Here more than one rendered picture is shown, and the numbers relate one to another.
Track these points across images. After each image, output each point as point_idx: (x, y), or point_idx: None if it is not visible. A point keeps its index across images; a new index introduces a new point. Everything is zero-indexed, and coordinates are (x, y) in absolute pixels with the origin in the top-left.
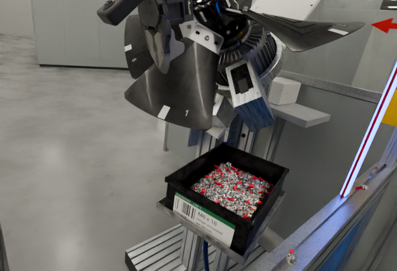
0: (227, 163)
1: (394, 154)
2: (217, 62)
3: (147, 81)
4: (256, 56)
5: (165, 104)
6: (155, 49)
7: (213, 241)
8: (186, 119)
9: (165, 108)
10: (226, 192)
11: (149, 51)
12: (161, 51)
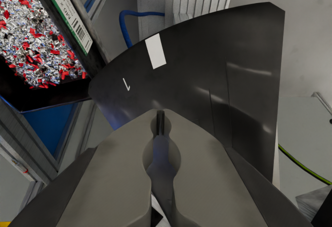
0: (72, 72)
1: (28, 194)
2: (169, 222)
3: (244, 80)
4: None
5: (166, 67)
6: (178, 158)
7: None
8: (117, 74)
9: (157, 59)
10: (19, 29)
11: (217, 140)
12: (107, 152)
